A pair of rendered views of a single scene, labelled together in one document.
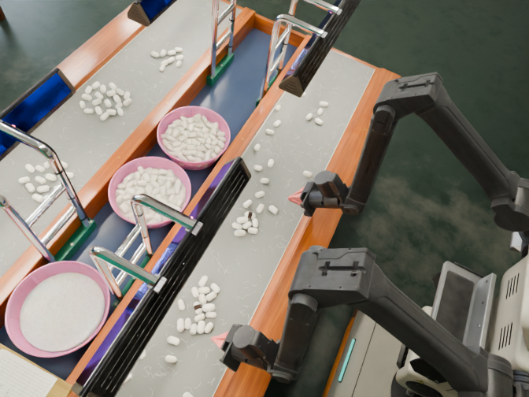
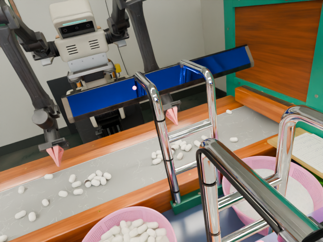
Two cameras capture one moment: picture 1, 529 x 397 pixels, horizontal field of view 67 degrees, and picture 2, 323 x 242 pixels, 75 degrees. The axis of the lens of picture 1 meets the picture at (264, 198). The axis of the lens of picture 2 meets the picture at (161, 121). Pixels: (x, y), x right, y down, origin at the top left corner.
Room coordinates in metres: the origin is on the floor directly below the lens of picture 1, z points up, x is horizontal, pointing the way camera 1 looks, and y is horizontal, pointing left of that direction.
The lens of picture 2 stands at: (0.61, 0.72, 1.29)
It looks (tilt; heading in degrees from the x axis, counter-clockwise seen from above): 29 degrees down; 245
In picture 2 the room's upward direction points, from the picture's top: 12 degrees counter-clockwise
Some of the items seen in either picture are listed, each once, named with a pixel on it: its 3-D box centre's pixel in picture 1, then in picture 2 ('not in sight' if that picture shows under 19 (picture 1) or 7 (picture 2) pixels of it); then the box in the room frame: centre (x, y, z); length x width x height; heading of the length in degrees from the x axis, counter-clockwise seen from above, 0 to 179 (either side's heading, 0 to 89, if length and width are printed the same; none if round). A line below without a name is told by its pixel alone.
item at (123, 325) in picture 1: (175, 261); (165, 78); (0.31, 0.15, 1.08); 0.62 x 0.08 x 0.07; 169
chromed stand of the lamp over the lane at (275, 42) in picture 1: (295, 61); not in sight; (1.28, 0.04, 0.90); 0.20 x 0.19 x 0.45; 169
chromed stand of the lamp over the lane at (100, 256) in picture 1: (153, 270); (181, 136); (0.33, 0.23, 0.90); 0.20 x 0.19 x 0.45; 169
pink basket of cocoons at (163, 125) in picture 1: (194, 141); not in sight; (0.90, 0.32, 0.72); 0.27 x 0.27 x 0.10
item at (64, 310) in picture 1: (64, 311); (267, 199); (0.19, 0.46, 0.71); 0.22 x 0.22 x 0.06
